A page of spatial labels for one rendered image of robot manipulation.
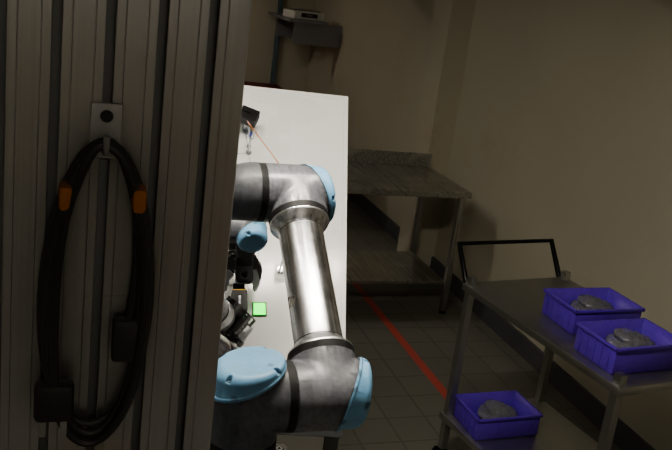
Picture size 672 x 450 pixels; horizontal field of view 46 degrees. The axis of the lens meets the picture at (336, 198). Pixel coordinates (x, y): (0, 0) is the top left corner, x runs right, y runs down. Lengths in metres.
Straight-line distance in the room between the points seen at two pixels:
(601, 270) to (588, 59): 1.12
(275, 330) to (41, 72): 1.60
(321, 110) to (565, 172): 2.26
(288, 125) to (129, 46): 1.80
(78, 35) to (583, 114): 3.89
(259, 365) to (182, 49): 0.66
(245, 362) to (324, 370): 0.13
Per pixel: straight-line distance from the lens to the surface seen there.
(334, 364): 1.32
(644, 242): 4.04
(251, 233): 1.88
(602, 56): 4.40
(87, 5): 0.74
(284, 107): 2.56
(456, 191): 5.03
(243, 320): 2.02
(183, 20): 0.75
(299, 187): 1.51
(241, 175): 1.51
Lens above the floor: 1.98
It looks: 15 degrees down
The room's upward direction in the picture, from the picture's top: 7 degrees clockwise
